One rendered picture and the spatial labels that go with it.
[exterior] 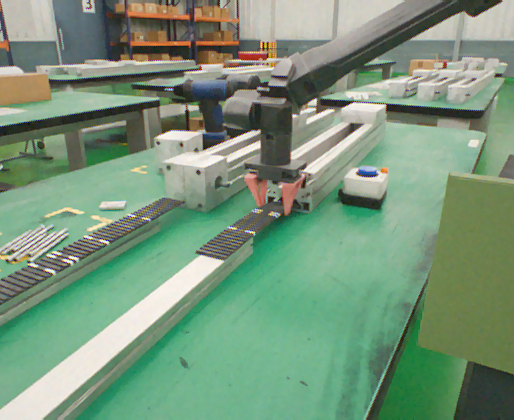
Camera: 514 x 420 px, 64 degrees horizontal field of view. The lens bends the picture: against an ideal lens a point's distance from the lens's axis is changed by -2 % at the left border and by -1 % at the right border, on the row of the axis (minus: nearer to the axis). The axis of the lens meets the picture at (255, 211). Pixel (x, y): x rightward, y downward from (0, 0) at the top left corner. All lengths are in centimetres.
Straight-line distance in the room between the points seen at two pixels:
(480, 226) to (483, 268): 4
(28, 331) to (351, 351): 38
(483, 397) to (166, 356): 37
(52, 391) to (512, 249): 45
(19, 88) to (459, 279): 259
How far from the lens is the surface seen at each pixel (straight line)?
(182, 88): 127
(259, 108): 77
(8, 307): 61
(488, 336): 51
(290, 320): 54
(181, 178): 86
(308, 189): 83
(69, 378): 45
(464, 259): 47
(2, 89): 276
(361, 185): 89
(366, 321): 55
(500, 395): 58
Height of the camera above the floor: 110
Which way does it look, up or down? 22 degrees down
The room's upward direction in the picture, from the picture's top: straight up
